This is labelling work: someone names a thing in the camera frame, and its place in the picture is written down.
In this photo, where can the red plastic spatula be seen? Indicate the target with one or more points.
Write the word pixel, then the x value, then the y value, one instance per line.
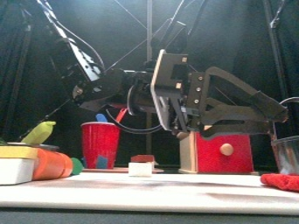
pixel 121 115

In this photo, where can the white cutting board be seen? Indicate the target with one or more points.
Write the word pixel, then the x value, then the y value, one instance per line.
pixel 155 195

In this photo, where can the red and white toy sushi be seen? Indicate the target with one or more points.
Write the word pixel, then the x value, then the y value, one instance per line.
pixel 140 169

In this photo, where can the metal frame pole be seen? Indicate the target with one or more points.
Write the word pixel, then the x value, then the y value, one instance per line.
pixel 149 17

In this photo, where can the orange toy carrot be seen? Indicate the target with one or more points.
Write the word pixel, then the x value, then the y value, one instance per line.
pixel 51 164

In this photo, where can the wooden box with red drawer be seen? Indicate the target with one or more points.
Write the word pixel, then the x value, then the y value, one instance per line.
pixel 210 160

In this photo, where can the light green toy vegetable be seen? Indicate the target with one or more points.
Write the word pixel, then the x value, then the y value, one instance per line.
pixel 39 132

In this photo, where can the small blue piece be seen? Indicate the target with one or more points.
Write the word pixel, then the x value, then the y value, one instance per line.
pixel 83 162
pixel 101 163

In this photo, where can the red plastic cup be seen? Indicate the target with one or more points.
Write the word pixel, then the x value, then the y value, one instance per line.
pixel 99 143

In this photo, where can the yellow and white toy block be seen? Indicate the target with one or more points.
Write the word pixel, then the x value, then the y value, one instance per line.
pixel 17 172

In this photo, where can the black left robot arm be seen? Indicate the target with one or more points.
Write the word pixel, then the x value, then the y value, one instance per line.
pixel 89 84

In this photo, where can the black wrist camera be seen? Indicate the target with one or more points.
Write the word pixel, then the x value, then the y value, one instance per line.
pixel 172 38

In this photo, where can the blue plastic utensil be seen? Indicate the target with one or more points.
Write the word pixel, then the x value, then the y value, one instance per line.
pixel 101 118

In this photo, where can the red cloth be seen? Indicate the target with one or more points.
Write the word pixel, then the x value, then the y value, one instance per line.
pixel 284 182

